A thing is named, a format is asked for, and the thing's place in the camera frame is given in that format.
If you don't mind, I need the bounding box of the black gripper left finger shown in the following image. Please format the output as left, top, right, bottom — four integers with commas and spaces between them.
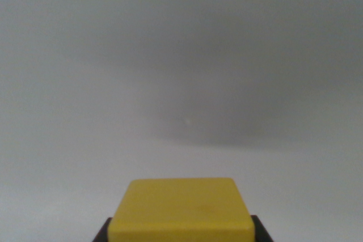
92, 217, 113, 242

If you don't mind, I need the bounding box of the yellow cube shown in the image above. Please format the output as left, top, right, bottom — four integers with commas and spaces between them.
107, 177, 255, 242

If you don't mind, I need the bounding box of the grey plastic bin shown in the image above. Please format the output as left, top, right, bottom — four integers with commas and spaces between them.
0, 0, 363, 242

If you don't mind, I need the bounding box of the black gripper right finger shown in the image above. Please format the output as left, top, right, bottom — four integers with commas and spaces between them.
250, 215, 275, 242

